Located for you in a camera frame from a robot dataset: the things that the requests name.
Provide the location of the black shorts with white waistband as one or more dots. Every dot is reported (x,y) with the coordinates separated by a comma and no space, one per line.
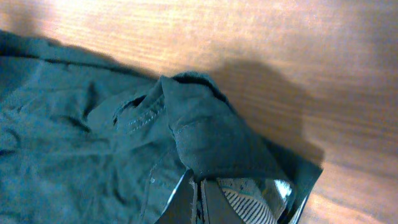
(84,140)

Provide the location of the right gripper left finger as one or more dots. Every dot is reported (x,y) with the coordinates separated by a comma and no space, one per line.
(182,204)

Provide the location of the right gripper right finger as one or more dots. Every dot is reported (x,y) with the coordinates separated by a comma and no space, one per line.
(216,208)

